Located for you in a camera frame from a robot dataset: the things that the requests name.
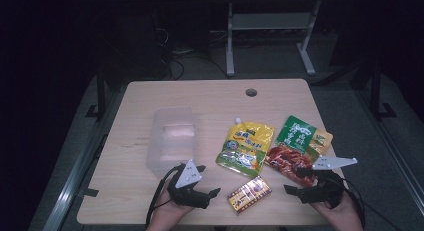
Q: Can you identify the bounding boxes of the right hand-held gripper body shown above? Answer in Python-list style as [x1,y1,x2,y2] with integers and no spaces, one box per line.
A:
[298,156,359,209]

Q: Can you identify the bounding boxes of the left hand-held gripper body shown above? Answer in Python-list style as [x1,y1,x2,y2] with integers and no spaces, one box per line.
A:
[167,159,212,209]

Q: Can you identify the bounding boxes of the green and red seasoning packet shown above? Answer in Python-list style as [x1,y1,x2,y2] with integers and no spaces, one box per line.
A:
[264,115,318,188]

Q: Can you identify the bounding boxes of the yellow brown packet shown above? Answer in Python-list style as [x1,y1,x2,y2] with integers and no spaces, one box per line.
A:
[227,175,273,216]

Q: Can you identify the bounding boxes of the clear plastic storage box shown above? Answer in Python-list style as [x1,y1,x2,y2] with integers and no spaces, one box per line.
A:
[146,106,198,179]

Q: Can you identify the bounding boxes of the yellow spouted sauce pouch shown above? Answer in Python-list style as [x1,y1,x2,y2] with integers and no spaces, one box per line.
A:
[215,117,275,179]

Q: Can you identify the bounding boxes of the person's right hand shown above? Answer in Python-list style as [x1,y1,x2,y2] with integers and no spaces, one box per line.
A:
[312,193,364,231]

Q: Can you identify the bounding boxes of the person's left hand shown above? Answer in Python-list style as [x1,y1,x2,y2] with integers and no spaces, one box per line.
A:
[148,187,195,231]

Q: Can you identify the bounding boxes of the small orange green packet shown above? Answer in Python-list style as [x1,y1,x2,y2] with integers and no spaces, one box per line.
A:
[308,128,334,159]

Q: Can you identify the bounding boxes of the black metal stand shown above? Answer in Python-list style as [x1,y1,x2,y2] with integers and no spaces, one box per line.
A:
[84,65,108,121]
[369,59,398,120]

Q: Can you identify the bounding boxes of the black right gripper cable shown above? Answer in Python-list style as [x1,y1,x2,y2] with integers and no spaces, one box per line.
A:
[343,179,404,231]

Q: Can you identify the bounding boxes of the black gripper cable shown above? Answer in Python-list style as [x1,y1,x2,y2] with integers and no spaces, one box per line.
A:
[145,165,184,230]
[343,179,404,231]

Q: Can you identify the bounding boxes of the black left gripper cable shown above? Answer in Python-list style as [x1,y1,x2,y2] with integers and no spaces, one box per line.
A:
[145,165,184,230]

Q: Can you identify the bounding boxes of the aluminium frame rail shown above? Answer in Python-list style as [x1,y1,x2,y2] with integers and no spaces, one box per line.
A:
[353,87,424,207]
[39,87,129,231]

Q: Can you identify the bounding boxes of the black floor cables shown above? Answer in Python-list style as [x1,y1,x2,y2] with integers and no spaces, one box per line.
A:
[155,26,231,81]

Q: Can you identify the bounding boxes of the grey metal table frame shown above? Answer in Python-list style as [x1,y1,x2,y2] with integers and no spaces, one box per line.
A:
[213,0,338,77]

